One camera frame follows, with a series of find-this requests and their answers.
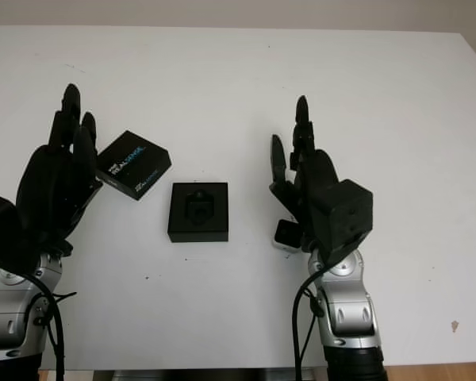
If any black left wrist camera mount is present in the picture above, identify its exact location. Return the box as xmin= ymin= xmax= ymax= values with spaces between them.
xmin=0 ymin=189 xmax=36 ymax=275

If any black box base with insert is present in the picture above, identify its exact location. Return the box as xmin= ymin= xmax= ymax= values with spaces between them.
xmin=167 ymin=182 xmax=229 ymax=244

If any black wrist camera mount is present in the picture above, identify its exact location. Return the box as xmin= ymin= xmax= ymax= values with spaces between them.
xmin=326 ymin=179 xmax=374 ymax=256
xmin=0 ymin=189 xmax=36 ymax=275

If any black RealSense box lid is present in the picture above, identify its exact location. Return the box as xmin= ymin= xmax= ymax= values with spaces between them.
xmin=95 ymin=129 xmax=174 ymax=202

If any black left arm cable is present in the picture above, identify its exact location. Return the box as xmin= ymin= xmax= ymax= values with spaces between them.
xmin=23 ymin=273 xmax=79 ymax=381

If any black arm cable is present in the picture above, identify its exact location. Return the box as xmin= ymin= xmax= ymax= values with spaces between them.
xmin=293 ymin=269 xmax=327 ymax=381
xmin=23 ymin=273 xmax=79 ymax=381

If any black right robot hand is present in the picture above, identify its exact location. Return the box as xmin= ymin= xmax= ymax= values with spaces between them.
xmin=268 ymin=94 xmax=341 ymax=259

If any grey robot torso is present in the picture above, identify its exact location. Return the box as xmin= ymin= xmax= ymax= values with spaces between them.
xmin=94 ymin=368 xmax=317 ymax=381

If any small silver depth camera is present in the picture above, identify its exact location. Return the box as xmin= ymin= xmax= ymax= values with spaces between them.
xmin=271 ymin=218 xmax=303 ymax=252

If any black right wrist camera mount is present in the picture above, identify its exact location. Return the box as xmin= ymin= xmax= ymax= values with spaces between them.
xmin=326 ymin=179 xmax=374 ymax=256

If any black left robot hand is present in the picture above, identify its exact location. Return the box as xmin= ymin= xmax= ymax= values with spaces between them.
xmin=15 ymin=83 xmax=104 ymax=256

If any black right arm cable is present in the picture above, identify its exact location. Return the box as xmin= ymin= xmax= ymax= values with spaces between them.
xmin=293 ymin=269 xmax=327 ymax=381

